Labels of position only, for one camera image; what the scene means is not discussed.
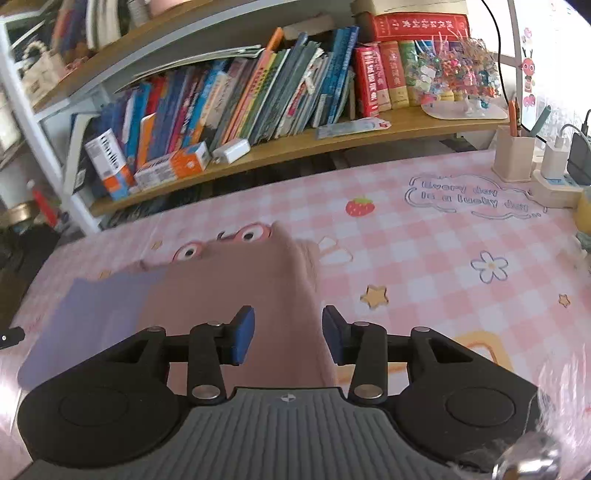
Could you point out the long white orange box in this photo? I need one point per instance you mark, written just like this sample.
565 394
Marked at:
175 166

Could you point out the white plugged charger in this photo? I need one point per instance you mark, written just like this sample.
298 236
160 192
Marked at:
554 159

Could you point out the pink round container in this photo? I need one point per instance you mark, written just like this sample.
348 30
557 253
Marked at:
166 5

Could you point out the beige woven bag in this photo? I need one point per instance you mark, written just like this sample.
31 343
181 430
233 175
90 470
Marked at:
41 74

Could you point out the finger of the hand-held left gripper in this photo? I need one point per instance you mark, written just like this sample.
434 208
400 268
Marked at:
13 337

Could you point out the orange pencil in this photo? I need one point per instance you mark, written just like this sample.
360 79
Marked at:
514 117

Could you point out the red bottle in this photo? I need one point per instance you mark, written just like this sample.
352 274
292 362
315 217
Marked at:
42 203

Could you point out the green pen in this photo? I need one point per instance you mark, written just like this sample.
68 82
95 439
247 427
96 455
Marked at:
540 121

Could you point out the clear plastic film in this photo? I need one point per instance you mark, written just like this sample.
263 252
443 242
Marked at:
568 415

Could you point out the row of blurred books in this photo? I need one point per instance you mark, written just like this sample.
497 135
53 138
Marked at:
97 23

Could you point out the white charger block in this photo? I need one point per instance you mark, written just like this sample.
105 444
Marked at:
233 150

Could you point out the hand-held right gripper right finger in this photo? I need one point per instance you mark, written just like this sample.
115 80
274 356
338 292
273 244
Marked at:
332 334

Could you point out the wooden bookshelf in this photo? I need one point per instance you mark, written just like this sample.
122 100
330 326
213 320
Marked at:
300 147

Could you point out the flat blue packet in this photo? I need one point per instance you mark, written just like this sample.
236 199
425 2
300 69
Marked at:
351 128

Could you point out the white orange blue box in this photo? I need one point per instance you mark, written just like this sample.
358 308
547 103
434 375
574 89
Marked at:
108 159

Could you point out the row of colourful books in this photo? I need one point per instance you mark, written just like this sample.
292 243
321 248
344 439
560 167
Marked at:
207 101

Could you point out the pink checkered tablecloth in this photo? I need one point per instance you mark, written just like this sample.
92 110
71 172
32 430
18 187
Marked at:
438 240

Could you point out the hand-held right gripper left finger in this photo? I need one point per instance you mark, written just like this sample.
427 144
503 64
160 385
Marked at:
242 334

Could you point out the dark grey power adapter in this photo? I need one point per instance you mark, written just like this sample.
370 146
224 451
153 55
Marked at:
581 159

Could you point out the white power strip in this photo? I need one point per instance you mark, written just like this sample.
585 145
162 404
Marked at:
554 194

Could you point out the pink and lavender sweater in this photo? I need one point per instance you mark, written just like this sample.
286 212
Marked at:
231 286

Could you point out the beige pen holder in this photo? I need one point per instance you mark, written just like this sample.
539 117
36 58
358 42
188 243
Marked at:
512 154

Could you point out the wall sticker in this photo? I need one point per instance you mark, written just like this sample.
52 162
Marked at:
528 67

